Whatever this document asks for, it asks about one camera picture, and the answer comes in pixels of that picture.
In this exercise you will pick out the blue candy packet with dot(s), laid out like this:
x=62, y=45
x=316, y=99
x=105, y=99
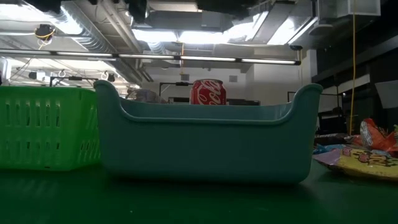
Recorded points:
x=326, y=148

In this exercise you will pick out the yellow Sour Patch candy packet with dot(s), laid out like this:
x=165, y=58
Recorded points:
x=363, y=161

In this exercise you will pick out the orange candy packet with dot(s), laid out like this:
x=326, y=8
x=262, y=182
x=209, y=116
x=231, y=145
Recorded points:
x=376, y=137

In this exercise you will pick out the red Coca-Cola can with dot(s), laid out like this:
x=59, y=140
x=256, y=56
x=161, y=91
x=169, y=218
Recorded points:
x=207, y=93

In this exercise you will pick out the teal plastic bin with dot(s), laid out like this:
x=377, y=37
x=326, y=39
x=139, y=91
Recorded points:
x=202, y=149

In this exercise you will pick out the brown Tootsie roll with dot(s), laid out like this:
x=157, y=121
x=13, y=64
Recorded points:
x=332, y=138

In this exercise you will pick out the green slotted plastic basket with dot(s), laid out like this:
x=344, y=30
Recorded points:
x=46, y=133

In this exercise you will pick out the grey rectangular air duct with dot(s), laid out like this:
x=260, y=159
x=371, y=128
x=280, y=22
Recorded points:
x=186, y=20

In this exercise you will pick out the black overhead camera rig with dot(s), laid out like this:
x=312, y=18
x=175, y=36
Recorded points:
x=75, y=78

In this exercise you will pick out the silver ribbed ventilation duct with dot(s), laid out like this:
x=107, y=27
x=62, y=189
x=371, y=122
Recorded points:
x=93, y=37

